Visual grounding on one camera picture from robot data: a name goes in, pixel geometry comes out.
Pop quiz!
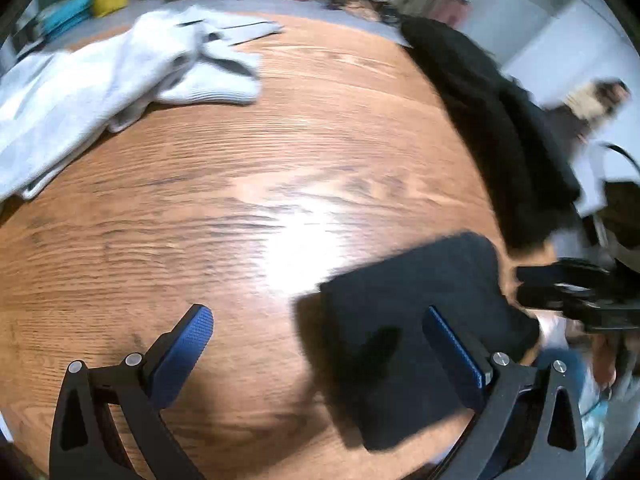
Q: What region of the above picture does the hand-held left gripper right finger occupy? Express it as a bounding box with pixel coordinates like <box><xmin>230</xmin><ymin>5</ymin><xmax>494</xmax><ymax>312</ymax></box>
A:
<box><xmin>421</xmin><ymin>304</ymin><xmax>587</xmax><ymax>480</ymax></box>

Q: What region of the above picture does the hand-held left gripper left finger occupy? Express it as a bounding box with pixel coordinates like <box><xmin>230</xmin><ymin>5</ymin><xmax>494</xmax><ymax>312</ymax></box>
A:
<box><xmin>50</xmin><ymin>304</ymin><xmax>215</xmax><ymax>480</ymax></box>

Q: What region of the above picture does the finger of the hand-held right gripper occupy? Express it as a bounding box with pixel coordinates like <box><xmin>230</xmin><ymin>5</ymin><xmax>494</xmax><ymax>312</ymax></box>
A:
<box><xmin>517</xmin><ymin>285</ymin><xmax>591</xmax><ymax>312</ymax></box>
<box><xmin>515</xmin><ymin>259</ymin><xmax>591</xmax><ymax>286</ymax></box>

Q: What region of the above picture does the black garment with white label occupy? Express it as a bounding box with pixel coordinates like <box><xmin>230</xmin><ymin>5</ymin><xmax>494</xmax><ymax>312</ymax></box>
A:
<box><xmin>295</xmin><ymin>232</ymin><xmax>541</xmax><ymax>453</ymax></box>

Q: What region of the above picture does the black fleece garment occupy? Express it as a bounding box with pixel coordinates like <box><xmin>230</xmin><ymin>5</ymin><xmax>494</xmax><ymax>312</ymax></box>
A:
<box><xmin>400</xmin><ymin>17</ymin><xmax>583</xmax><ymax>251</ymax></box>

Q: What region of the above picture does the person's right hand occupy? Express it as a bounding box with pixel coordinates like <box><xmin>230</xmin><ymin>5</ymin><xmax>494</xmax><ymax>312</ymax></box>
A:
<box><xmin>590</xmin><ymin>332</ymin><xmax>626</xmax><ymax>387</ymax></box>

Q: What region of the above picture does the beige and dark bundle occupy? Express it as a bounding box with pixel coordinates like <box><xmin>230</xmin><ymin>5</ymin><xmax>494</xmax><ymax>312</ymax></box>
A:
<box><xmin>542</xmin><ymin>77</ymin><xmax>633</xmax><ymax>141</ymax></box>

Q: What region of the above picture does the grey white knit sweater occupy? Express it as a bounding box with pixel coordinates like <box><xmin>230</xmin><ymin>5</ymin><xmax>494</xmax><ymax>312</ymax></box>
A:
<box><xmin>0</xmin><ymin>5</ymin><xmax>286</xmax><ymax>201</ymax></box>

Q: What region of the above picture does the turquoise box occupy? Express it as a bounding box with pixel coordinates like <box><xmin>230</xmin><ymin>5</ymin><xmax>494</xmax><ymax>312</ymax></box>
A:
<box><xmin>37</xmin><ymin>0</ymin><xmax>96</xmax><ymax>36</ymax></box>

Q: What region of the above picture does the dark box with loop handle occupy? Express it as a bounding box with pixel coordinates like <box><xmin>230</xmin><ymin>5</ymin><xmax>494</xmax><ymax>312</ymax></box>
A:
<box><xmin>595</xmin><ymin>144</ymin><xmax>640</xmax><ymax>261</ymax></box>

